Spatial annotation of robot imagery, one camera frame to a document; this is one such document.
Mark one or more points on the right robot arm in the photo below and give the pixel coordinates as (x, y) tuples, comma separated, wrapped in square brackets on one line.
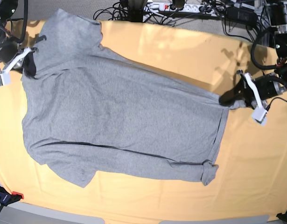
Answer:
[(12, 57)]

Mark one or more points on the black power adapter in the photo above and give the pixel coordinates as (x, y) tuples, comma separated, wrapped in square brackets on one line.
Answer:
[(239, 15)]

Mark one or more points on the grey t-shirt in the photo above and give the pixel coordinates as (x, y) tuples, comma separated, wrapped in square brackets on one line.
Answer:
[(90, 109)]

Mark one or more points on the white power strip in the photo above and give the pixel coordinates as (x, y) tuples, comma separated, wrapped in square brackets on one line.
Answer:
[(167, 9)]

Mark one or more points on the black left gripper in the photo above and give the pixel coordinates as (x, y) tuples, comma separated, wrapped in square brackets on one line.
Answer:
[(243, 95)]

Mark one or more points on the yellow table cloth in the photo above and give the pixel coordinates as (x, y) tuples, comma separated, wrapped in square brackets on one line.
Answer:
[(252, 176)]

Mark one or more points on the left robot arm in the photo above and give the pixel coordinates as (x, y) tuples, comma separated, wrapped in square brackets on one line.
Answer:
[(268, 54)]

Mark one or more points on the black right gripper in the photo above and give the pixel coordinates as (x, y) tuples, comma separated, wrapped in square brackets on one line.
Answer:
[(24, 61)]

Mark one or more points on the blue red clamp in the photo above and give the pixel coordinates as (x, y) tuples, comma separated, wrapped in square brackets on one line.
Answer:
[(7, 198)]

